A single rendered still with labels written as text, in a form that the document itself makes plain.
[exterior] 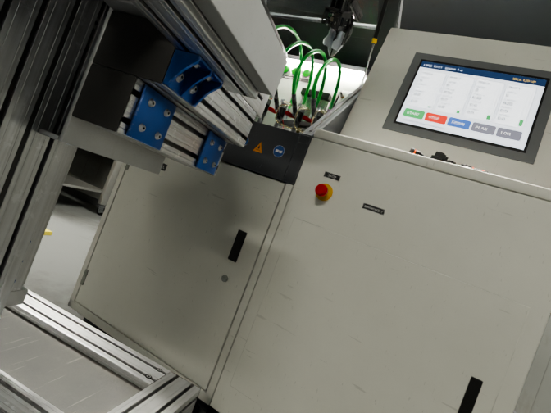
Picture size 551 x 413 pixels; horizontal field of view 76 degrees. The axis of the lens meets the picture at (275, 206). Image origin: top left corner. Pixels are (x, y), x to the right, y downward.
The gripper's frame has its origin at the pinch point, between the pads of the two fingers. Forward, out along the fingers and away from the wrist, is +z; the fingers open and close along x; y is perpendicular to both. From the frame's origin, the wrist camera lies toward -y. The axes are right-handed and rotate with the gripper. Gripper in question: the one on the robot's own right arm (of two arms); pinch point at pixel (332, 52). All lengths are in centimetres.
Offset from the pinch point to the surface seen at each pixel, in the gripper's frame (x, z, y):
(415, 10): -67, -1, -225
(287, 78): -37, 26, -27
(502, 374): 93, 38, 41
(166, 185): -18, 49, 55
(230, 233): 14, 49, 53
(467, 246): 71, 21, 30
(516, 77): 53, -8, -30
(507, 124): 60, 3, -17
